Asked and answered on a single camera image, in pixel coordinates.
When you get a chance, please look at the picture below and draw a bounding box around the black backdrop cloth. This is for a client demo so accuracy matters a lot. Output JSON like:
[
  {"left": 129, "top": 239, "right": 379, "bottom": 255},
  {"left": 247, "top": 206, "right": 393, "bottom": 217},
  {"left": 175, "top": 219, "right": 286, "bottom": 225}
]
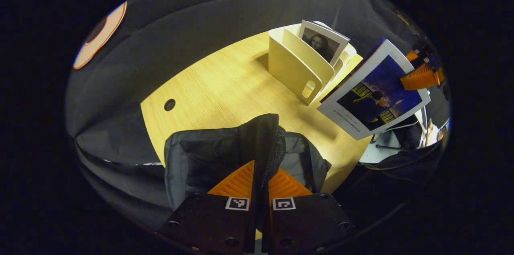
[{"left": 66, "top": 0, "right": 442, "bottom": 223}]

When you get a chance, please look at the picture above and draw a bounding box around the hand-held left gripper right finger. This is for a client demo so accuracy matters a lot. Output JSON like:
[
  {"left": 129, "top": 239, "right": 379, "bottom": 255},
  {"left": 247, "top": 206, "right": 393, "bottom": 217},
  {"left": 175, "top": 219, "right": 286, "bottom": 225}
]
[{"left": 261, "top": 167, "right": 356, "bottom": 254}]

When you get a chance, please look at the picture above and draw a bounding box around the grey portrait cover book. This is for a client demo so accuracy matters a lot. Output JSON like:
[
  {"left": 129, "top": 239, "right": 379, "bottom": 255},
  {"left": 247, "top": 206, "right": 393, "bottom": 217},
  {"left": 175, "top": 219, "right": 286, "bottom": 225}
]
[{"left": 298, "top": 20, "right": 351, "bottom": 67}]

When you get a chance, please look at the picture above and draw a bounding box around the blue cover book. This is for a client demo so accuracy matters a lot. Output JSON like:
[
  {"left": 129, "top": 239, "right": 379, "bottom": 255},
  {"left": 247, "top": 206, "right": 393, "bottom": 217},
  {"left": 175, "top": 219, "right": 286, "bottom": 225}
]
[{"left": 317, "top": 37, "right": 431, "bottom": 141}]

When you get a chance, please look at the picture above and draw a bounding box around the white bookshelf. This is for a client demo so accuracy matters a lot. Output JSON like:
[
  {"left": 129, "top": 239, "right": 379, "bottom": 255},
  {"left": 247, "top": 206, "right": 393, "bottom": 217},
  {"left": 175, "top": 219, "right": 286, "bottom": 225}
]
[{"left": 268, "top": 21, "right": 358, "bottom": 106}]

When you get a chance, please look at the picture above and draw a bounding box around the dark chair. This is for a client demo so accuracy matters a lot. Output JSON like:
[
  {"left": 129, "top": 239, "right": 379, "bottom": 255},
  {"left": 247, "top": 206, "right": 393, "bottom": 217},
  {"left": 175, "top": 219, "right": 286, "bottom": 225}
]
[{"left": 396, "top": 114, "right": 423, "bottom": 149}]

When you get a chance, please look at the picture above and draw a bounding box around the black schoolbag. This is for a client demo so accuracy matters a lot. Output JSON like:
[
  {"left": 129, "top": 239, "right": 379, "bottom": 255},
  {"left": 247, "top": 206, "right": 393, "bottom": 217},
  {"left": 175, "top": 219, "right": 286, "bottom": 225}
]
[{"left": 164, "top": 114, "right": 332, "bottom": 211}]

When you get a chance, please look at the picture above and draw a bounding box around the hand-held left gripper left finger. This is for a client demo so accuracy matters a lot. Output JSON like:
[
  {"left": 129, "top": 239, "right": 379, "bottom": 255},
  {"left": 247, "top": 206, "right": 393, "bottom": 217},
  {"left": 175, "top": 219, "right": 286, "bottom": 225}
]
[{"left": 159, "top": 160, "right": 257, "bottom": 254}]

